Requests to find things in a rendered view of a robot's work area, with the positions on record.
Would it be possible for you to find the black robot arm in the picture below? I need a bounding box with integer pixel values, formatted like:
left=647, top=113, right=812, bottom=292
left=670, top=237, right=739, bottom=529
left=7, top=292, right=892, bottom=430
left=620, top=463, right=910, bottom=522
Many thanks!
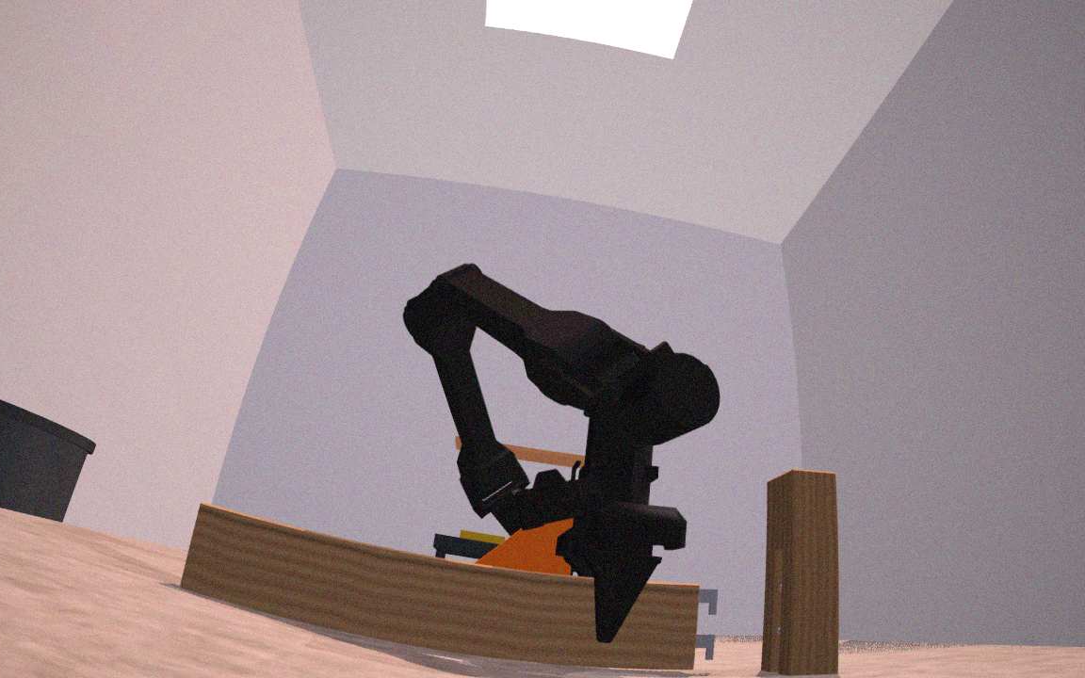
left=403, top=263, right=720, bottom=536

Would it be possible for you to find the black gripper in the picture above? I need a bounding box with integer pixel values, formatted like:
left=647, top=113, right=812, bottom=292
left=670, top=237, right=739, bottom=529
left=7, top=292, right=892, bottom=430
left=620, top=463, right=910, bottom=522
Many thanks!
left=556, top=448, right=687, bottom=643

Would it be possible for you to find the brown wooden rail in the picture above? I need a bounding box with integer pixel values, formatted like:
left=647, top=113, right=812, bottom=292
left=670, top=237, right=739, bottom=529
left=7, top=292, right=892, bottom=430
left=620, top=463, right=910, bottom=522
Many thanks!
left=180, top=502, right=718, bottom=670

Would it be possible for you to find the brown wooden post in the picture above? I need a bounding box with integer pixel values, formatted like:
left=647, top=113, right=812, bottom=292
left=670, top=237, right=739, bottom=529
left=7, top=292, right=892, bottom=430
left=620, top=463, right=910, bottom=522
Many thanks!
left=761, top=469, right=839, bottom=676

